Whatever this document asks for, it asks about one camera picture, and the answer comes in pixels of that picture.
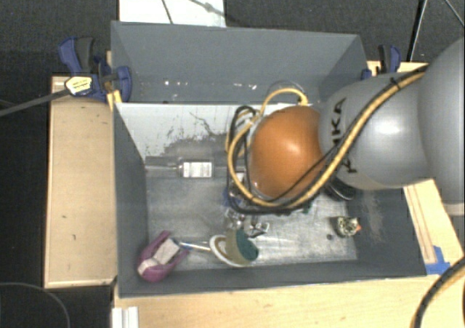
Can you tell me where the purple and white pouch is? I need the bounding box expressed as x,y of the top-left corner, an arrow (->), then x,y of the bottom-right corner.
137,230 -> 190,283

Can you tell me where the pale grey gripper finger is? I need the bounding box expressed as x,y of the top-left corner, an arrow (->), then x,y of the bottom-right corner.
247,221 -> 272,239
225,209 -> 244,230

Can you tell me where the pale wood board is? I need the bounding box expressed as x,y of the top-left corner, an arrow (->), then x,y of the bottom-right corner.
44,75 -> 119,289

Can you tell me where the dark green sponge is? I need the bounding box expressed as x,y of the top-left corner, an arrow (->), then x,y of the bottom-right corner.
235,228 -> 260,263

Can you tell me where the grey metal bin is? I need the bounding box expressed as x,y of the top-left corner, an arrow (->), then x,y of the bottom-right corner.
110,20 -> 428,299

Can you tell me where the blue handled small tool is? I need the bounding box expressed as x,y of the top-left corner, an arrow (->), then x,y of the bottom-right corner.
177,241 -> 212,253

